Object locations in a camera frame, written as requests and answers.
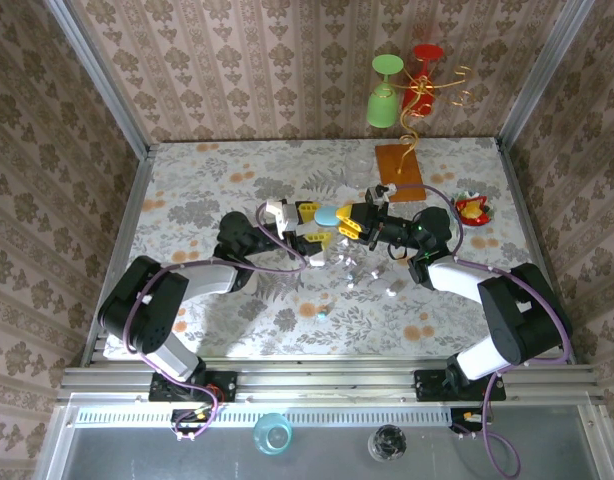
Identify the white earbud charging case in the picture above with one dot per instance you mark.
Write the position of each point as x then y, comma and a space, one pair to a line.
318, 259

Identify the blue earbud charging case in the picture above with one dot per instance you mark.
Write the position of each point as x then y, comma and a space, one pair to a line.
327, 216

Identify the white earbud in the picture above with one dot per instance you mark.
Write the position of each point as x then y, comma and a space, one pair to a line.
393, 288
351, 280
375, 272

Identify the blue earbud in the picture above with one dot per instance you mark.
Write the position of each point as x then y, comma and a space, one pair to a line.
321, 315

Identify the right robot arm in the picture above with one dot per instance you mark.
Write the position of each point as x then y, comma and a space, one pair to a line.
517, 320

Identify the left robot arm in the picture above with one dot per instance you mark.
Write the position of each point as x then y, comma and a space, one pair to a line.
157, 300

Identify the clear glass tumbler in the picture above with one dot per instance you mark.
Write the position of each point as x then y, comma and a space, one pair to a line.
359, 167

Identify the red yellow wrapped candy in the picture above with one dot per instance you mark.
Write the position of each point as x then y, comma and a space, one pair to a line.
471, 210

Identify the small patterned bowl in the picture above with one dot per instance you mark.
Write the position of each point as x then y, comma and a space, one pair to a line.
482, 220

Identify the green wine glass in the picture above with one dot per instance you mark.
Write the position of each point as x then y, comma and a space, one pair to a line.
382, 107

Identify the red wine glass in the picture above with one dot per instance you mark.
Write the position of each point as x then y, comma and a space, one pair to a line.
422, 97

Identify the black connector block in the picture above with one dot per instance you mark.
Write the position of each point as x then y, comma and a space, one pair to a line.
462, 417
187, 417

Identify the blue glass cup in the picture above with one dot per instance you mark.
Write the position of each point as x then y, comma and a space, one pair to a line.
272, 434

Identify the dark glass cup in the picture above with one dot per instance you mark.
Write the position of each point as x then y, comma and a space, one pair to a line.
387, 442

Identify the grey metal shelf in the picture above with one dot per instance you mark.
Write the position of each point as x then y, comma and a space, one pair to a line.
137, 460

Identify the aluminium side rail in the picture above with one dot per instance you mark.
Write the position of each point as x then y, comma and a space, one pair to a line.
132, 210
527, 210

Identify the aluminium front frame rail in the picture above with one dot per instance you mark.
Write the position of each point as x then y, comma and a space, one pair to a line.
327, 380

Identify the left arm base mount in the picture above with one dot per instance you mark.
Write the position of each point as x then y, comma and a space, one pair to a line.
227, 385

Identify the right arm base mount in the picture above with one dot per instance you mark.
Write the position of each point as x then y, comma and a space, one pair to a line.
429, 385

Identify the aluminium frame post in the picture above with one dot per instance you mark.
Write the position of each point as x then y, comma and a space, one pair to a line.
542, 75
102, 80

